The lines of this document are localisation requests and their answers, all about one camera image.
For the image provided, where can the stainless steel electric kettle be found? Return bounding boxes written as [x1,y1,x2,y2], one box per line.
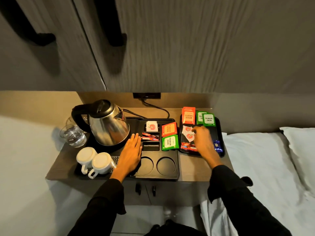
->
[71,99,130,147]

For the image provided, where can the metal drip grid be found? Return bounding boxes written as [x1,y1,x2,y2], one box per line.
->
[110,156,120,173]

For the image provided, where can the person's black clothing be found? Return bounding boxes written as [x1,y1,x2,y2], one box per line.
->
[144,219,207,236]

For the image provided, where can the orange tea packet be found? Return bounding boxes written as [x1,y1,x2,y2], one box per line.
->
[161,122,178,138]
[181,107,196,125]

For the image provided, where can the small black tray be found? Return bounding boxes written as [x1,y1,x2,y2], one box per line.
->
[179,112,226,158]

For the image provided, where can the person's right hand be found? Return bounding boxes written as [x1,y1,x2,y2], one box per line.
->
[192,125,222,168]

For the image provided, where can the white pillow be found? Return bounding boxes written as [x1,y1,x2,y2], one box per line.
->
[280,127,315,194]

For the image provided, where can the bed with white sheet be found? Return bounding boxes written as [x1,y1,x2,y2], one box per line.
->
[200,127,315,236]

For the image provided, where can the black wardrobe door handle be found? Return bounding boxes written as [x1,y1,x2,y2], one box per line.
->
[0,0,56,46]
[93,0,127,47]

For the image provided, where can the large black compartment tray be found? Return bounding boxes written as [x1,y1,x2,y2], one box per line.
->
[74,117,180,180]

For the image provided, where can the person's right forearm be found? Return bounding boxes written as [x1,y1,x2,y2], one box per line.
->
[207,158,292,236]

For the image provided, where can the person's left hand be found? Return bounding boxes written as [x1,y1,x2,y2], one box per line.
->
[119,133,143,173]

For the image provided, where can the black wall socket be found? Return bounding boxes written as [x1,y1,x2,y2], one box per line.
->
[133,92,161,99]

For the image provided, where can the person's left forearm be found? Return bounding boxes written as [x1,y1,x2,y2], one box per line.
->
[68,167,138,236]

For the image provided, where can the brown bedside table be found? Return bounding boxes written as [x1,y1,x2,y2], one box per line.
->
[45,91,234,207]

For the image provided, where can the grey wooden wardrobe door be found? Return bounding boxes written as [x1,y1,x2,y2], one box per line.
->
[0,0,107,92]
[71,0,315,94]

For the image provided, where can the clear glass with water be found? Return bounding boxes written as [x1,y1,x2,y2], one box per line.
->
[60,124,87,148]

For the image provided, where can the white ceramic cup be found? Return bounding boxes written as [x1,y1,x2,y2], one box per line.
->
[88,152,116,179]
[76,147,98,175]

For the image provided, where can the black power cable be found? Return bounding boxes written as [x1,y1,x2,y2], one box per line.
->
[123,98,170,119]

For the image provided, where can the empty clear glass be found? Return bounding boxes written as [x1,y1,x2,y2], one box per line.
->
[66,115,89,133]

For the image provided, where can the green tea packet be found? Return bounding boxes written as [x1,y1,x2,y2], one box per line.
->
[161,134,179,152]
[202,113,216,127]
[196,111,208,125]

